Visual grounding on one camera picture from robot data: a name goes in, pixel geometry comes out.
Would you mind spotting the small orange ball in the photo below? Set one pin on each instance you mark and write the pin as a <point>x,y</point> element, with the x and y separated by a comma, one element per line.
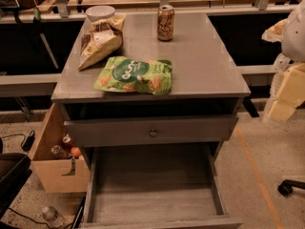
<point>75,152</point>

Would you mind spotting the brown yellow chip bag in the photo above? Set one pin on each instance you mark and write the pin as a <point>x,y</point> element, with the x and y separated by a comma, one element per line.
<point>101,39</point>

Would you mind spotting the red white can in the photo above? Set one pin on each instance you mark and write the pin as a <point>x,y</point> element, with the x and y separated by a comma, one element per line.
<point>67,142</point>

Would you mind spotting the grey bottle in box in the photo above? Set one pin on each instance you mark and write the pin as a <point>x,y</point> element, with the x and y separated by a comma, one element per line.
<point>58,152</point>

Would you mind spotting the grey drawer cabinet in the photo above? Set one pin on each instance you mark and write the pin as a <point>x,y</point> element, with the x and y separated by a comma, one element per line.
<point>206,80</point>

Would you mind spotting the black office chair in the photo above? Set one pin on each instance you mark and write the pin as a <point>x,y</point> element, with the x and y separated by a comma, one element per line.
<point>14,172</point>

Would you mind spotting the white bowl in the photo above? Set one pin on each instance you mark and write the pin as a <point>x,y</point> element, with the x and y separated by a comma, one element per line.
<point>96,13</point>

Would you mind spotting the open middle drawer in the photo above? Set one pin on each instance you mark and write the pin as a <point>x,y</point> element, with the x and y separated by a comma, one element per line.
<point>155,187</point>

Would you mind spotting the black chair caster base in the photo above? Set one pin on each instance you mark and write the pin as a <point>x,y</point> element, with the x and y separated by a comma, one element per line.
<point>287,186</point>

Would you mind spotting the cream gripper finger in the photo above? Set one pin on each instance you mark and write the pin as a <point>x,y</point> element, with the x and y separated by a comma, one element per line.
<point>287,93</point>

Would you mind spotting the orange soda can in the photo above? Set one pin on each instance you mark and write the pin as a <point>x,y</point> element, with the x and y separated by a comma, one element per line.
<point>165,23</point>

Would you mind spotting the round metal drawer knob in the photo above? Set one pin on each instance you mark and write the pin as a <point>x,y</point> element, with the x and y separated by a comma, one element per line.
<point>153,133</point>

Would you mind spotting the green snack bag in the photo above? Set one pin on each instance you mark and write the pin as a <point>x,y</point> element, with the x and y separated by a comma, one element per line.
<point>123,75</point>

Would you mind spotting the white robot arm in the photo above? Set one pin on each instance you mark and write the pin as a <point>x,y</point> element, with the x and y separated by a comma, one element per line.
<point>290,32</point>

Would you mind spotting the cardboard box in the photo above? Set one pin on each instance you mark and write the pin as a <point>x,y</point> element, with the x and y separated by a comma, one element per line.
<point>56,175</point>

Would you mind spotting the closed top drawer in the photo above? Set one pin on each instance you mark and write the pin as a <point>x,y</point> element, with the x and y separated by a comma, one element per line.
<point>136,131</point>

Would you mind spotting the clear plastic water bottle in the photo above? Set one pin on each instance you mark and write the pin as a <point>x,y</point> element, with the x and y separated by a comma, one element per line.
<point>53,218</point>

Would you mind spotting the black power adapter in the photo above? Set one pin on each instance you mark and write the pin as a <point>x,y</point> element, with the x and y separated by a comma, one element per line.
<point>26,146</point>

